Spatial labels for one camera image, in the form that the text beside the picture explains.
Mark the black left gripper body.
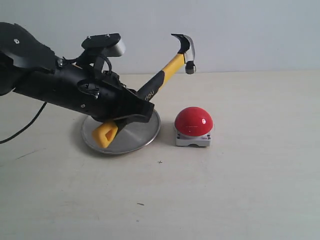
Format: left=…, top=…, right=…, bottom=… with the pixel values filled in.
left=72, top=67, right=131, bottom=123

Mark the yellow black claw hammer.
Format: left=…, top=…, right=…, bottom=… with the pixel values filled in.
left=91, top=33, right=196, bottom=148

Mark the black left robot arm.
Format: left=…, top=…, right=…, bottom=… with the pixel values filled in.
left=0, top=22, right=129, bottom=122

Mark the red dome push button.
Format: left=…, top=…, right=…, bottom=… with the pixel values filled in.
left=174, top=106, right=215, bottom=148

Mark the round steel plate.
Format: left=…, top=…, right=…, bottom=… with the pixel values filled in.
left=80, top=110, right=161, bottom=155

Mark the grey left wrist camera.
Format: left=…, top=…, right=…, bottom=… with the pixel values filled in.
left=80, top=33, right=126, bottom=64

